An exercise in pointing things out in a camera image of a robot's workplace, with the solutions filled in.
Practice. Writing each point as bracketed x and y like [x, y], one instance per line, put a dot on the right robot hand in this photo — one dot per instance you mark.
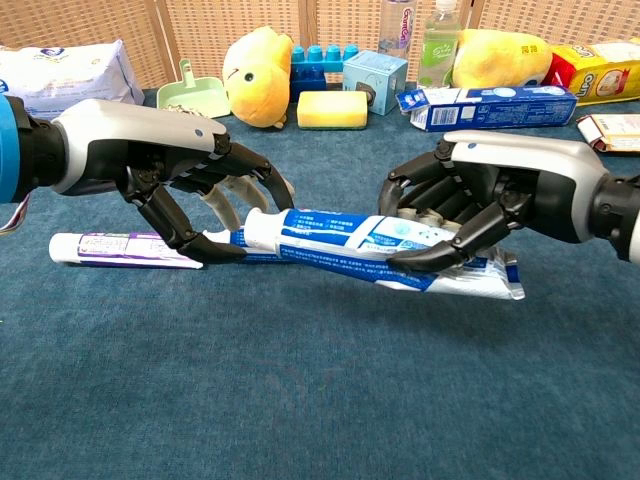
[525, 160]

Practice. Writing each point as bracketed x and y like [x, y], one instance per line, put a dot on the yellow and red snack pack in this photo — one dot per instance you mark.
[600, 75]

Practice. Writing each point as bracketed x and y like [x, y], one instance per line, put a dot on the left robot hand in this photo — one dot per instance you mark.
[125, 135]

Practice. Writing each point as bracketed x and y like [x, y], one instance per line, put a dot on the brown and white carton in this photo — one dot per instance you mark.
[612, 132]

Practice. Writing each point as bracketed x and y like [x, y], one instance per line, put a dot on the clear bottle with green label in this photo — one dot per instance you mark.
[437, 50]

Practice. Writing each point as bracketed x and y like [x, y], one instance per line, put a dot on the blue toothpaste carton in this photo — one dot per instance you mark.
[500, 110]

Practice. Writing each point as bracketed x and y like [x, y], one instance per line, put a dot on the light blue small carton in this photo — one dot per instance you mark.
[380, 80]

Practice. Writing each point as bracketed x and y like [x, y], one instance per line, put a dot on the woven wooden folding screen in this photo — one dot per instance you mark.
[225, 30]

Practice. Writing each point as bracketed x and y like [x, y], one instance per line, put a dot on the green plastic dustpan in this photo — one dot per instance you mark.
[192, 95]

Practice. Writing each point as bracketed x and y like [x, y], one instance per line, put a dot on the purple and white toothpaste tube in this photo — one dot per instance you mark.
[100, 247]

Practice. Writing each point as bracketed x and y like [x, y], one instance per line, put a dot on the yellow sponge with green base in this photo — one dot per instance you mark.
[332, 109]

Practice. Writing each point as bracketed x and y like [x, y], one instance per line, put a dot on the yellow plush duck with tag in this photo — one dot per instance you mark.
[500, 60]

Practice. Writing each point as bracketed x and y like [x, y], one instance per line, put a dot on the teal table cloth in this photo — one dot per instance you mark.
[300, 380]

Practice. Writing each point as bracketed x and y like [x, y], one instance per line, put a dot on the blue and white toothpaste tube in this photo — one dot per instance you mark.
[222, 236]
[340, 235]

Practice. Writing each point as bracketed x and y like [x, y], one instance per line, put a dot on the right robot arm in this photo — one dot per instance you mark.
[620, 215]

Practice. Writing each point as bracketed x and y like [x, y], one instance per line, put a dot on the clear bottle with pink label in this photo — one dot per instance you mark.
[397, 30]

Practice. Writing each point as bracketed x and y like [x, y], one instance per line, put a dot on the white tissue pack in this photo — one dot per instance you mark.
[75, 70]

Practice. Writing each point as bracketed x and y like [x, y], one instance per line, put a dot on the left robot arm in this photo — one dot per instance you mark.
[25, 150]

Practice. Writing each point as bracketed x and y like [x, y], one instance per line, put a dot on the yellow plush duck with face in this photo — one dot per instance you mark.
[257, 85]

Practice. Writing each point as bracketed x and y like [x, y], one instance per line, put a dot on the blue toy building block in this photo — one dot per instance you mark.
[310, 75]

